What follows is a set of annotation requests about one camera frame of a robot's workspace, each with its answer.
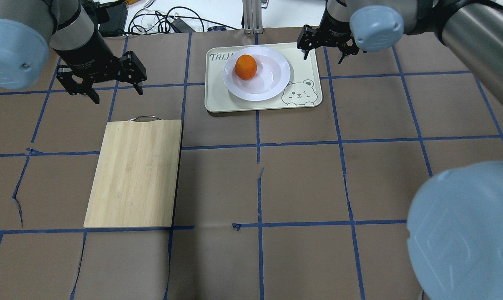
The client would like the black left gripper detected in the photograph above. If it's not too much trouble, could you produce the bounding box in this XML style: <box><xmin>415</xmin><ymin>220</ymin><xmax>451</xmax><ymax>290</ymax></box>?
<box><xmin>56</xmin><ymin>37</ymin><xmax>147</xmax><ymax>105</ymax></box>

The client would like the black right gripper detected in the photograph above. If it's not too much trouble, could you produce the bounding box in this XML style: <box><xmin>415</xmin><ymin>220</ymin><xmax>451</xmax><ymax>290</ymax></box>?
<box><xmin>297</xmin><ymin>8</ymin><xmax>360</xmax><ymax>64</ymax></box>

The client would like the white round plate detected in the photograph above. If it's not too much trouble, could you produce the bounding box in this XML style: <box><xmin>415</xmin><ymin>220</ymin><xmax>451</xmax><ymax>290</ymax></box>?
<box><xmin>222</xmin><ymin>46</ymin><xmax>291</xmax><ymax>101</ymax></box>

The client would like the orange fruit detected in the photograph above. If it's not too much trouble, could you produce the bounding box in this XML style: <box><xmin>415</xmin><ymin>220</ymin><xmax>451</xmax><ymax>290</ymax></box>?
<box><xmin>234</xmin><ymin>54</ymin><xmax>258</xmax><ymax>80</ymax></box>

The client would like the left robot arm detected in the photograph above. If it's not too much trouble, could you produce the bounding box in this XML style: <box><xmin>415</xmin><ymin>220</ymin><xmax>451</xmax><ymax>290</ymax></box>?
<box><xmin>0</xmin><ymin>0</ymin><xmax>147</xmax><ymax>104</ymax></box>

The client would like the cream bear tray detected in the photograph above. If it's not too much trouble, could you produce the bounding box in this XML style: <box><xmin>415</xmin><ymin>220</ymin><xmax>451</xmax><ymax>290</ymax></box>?
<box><xmin>204</xmin><ymin>42</ymin><xmax>322</xmax><ymax>113</ymax></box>

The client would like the black computer box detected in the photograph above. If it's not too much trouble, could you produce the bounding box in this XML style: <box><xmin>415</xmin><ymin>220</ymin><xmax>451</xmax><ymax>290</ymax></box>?
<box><xmin>97</xmin><ymin>0</ymin><xmax>128</xmax><ymax>37</ymax></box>

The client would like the bamboo cutting board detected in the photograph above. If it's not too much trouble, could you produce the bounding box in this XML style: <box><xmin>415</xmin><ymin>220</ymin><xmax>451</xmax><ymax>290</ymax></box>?
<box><xmin>83</xmin><ymin>119</ymin><xmax>183</xmax><ymax>228</ymax></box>

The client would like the aluminium frame post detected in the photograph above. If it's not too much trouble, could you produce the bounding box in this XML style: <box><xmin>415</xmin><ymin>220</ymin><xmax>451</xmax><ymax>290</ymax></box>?
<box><xmin>242</xmin><ymin>0</ymin><xmax>264</xmax><ymax>34</ymax></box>

